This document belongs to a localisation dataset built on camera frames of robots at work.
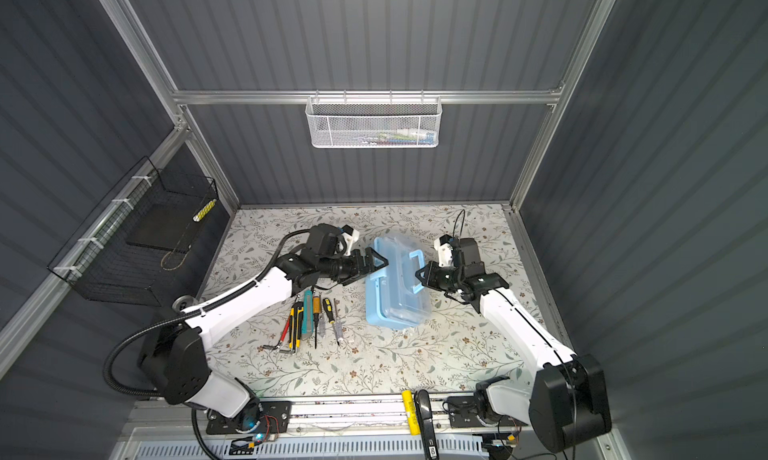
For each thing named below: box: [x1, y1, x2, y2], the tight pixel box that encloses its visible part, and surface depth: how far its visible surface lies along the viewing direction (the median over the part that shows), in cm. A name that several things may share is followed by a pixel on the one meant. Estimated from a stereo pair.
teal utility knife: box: [302, 290, 314, 341], surface depth 90 cm
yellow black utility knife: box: [288, 301, 305, 353], surface depth 88 cm
